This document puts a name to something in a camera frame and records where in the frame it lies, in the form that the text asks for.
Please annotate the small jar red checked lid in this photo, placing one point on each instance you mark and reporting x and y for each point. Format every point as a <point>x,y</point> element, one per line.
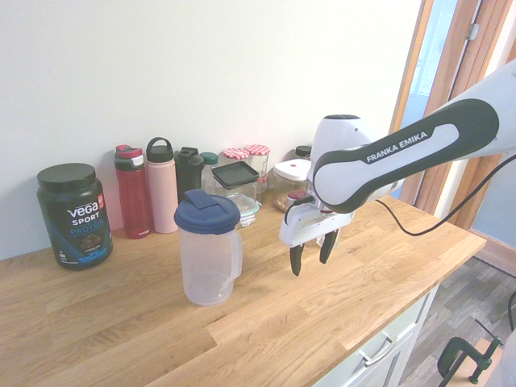
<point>263,183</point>

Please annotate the jar with black lid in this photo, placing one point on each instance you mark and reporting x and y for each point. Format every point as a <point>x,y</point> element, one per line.
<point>302,151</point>

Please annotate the clear plastic pitcher blue lid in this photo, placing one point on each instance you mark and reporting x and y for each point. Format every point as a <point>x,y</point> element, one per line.
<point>205,250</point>

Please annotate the black shaker bottle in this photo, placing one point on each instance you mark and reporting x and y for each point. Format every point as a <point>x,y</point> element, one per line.
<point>186,173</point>

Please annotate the clear bottle green cap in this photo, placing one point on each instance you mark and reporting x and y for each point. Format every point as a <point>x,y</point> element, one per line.
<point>209,165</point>

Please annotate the wooden door frame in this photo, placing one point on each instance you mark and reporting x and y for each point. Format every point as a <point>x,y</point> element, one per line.
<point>463,68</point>

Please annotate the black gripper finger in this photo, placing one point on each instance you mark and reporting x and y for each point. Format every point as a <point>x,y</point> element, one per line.
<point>296,260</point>
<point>327,248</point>

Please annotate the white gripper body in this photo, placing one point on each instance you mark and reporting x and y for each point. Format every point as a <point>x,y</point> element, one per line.
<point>314,225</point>

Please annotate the square container black lid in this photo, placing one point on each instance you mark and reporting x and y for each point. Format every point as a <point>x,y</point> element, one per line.
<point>235,173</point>

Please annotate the metal door hinge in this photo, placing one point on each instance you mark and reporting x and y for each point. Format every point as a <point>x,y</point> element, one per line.
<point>473,31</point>

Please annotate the red water bottle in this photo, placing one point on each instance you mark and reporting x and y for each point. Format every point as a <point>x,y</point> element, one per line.
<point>133,197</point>

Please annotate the cereal container white lid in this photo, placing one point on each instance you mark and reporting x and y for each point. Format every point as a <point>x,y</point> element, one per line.
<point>290,177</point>

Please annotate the tall jar red checked lid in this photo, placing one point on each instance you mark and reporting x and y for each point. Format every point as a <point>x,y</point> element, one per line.
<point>258,159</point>
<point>235,153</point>

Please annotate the black Vega protein tub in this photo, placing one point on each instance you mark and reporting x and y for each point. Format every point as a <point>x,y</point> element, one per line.
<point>74,217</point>

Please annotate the green metal clamp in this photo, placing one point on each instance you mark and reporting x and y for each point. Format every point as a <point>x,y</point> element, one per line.
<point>455,354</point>

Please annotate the glass food container teal lid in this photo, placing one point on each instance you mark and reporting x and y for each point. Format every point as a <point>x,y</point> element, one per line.
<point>248,209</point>

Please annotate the pink bottle black cap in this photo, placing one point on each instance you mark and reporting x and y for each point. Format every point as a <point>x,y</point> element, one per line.
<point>161,193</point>

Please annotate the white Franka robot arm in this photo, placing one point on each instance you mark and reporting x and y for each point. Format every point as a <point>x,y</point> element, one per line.
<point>403,161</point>

